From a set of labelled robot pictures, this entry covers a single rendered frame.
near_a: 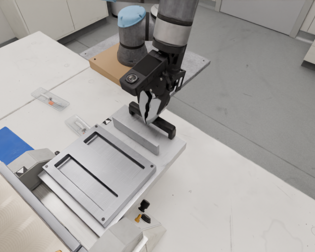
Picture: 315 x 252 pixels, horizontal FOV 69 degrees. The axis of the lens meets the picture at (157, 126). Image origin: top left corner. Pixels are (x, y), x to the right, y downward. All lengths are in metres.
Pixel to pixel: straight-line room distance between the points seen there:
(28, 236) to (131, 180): 0.22
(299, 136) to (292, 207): 1.31
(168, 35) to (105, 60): 0.72
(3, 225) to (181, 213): 0.48
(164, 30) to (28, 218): 0.40
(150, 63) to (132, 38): 0.57
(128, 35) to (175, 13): 0.59
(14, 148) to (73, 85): 0.37
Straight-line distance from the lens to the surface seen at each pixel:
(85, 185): 0.55
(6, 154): 0.99
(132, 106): 0.63
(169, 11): 0.48
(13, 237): 0.41
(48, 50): 1.43
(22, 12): 2.64
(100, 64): 1.16
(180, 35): 0.49
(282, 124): 2.14
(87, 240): 0.56
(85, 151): 0.58
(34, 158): 0.61
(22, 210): 0.42
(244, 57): 2.74
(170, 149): 0.59
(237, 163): 0.86
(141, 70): 0.49
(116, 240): 0.48
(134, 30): 1.04
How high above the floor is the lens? 1.46
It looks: 51 degrees down
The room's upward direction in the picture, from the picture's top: straight up
